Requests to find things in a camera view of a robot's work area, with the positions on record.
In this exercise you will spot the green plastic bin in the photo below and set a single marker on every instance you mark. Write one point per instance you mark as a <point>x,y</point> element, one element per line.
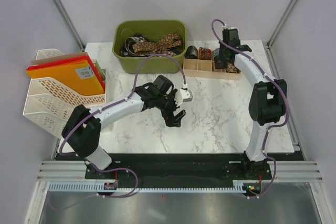
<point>152,30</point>

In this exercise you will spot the dark paisley tie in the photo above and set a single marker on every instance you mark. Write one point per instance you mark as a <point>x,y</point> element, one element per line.
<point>219,64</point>

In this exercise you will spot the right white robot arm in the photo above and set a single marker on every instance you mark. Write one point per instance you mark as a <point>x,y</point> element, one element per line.
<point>267,102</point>

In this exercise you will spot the orange folder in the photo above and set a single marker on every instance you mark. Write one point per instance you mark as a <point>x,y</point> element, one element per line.
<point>78,76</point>

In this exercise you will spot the black rolled tie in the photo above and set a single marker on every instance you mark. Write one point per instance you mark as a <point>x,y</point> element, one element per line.
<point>191,53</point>

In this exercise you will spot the aluminium rail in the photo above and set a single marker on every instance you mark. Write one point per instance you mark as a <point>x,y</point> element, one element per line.
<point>62,171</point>

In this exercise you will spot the wooden divided tray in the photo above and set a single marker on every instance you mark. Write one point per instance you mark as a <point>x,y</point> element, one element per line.
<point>206,69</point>

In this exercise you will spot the white slotted cable duct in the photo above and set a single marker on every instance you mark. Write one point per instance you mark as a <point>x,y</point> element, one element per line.
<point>104,187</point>

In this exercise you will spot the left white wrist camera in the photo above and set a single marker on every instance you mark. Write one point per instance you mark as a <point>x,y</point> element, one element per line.
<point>183,95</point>

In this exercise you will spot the gold floral tie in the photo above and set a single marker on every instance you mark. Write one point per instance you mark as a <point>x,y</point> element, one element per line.
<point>231,68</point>

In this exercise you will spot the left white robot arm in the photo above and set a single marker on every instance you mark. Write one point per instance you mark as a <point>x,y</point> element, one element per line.
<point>83,128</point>

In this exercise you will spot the white plastic file rack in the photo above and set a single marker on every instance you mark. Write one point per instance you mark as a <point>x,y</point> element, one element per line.
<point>49,103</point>

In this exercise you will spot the red rolled tie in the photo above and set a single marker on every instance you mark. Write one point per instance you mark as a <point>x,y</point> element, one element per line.
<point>204,54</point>

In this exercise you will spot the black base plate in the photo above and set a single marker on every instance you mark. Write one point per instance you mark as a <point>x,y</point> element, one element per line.
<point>182,170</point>

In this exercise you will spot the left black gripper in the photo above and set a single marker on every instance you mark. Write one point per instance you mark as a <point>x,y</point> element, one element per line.
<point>170,119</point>

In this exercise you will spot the pile of ties in bin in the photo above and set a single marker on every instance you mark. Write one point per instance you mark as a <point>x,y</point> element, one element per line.
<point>127,52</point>

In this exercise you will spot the red folder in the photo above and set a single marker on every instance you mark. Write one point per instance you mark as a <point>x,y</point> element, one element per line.
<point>67,59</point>

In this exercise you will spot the blue grey rolled tie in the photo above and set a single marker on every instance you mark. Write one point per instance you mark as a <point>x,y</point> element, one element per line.
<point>215,52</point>

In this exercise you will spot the brown patterned tie in bin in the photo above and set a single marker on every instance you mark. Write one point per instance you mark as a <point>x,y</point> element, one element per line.
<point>142,45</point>

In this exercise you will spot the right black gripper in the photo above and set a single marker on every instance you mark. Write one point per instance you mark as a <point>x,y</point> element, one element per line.
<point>221,46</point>

